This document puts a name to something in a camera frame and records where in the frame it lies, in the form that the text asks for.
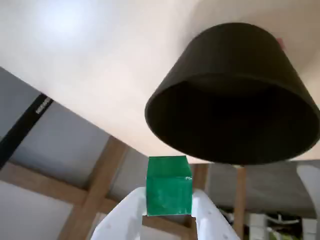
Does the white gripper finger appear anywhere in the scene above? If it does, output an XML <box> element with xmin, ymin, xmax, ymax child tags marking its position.
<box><xmin>191</xmin><ymin>189</ymin><xmax>240</xmax><ymax>240</ymax></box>
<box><xmin>89</xmin><ymin>186</ymin><xmax>148</xmax><ymax>240</ymax></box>

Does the green block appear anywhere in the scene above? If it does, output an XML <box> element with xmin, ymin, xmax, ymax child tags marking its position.
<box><xmin>145</xmin><ymin>155</ymin><xmax>194</xmax><ymax>217</ymax></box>

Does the black pot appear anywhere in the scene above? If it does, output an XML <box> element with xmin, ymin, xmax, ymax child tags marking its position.
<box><xmin>144</xmin><ymin>22</ymin><xmax>320</xmax><ymax>166</ymax></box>

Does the white curved object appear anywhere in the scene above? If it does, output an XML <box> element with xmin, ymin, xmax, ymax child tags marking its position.
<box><xmin>296</xmin><ymin>164</ymin><xmax>320</xmax><ymax>218</ymax></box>

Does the wooden shelf frame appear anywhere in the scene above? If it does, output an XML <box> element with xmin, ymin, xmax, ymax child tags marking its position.
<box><xmin>0</xmin><ymin>136</ymin><xmax>247</xmax><ymax>240</ymax></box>

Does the black strap white print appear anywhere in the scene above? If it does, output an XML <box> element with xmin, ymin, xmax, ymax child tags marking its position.
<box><xmin>0</xmin><ymin>93</ymin><xmax>55</xmax><ymax>170</ymax></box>

